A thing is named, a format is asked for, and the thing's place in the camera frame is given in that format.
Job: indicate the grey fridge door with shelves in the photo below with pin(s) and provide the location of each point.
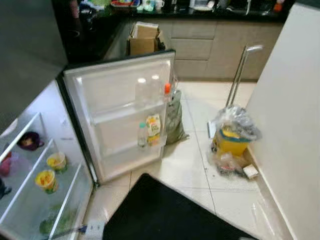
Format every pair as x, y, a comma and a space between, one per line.
115, 100

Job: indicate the clear plastic bag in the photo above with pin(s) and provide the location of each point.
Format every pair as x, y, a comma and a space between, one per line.
240, 120

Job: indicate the small white box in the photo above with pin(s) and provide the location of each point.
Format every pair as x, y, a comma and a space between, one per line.
250, 171

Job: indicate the crumpled plastic bag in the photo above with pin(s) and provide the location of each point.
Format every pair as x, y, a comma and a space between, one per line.
230, 165

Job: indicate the small orange bottle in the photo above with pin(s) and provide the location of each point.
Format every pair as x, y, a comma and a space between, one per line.
278, 6

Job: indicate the grey-green sack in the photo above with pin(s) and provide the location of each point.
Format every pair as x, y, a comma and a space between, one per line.
175, 120

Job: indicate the bottle with orange cap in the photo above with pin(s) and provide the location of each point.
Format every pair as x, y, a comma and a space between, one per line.
167, 90

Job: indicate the white kitchen appliance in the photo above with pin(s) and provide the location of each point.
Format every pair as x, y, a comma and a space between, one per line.
202, 4

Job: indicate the yellow juice carton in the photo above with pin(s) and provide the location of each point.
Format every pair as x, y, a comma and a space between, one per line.
153, 130

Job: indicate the small bottle with teal cap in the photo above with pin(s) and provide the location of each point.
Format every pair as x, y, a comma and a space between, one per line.
143, 136

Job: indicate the black floor mat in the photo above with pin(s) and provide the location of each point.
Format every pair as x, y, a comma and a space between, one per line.
165, 215

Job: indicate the brown cardboard box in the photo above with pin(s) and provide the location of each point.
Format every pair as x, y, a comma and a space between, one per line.
142, 45

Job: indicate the white mug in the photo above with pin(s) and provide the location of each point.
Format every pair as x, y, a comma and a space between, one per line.
159, 5

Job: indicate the black kitchen countertop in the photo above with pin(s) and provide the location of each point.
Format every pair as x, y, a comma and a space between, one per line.
90, 40

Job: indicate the green leafy vegetables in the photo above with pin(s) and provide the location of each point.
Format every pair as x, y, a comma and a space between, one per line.
56, 222

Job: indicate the purple bowl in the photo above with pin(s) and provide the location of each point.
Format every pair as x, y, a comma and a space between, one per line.
30, 141

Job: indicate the grey freezer door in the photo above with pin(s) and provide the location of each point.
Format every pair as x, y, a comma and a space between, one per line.
25, 50

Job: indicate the pink container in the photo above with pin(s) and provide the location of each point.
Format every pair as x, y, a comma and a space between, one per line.
5, 165

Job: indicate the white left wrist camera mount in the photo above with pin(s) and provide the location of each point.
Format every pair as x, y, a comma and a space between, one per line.
95, 230

